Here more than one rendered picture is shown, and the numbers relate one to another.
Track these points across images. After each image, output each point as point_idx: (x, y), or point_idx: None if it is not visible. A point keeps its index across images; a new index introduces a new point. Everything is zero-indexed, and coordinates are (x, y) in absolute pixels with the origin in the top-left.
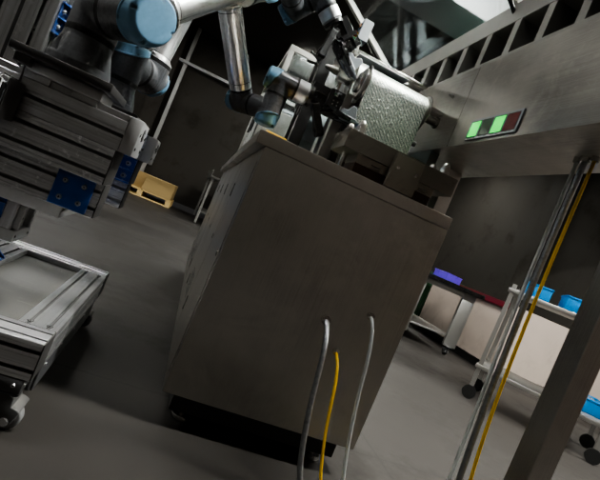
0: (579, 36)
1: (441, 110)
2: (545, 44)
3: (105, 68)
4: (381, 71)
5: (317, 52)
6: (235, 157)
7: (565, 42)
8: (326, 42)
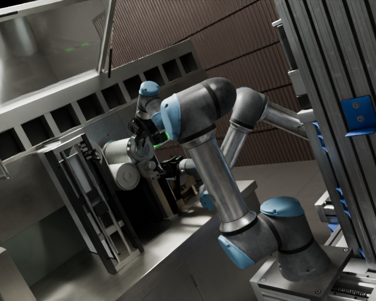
0: (176, 89)
1: (102, 146)
2: (159, 94)
3: None
4: (57, 143)
5: (161, 140)
6: (132, 298)
7: (170, 92)
8: (157, 129)
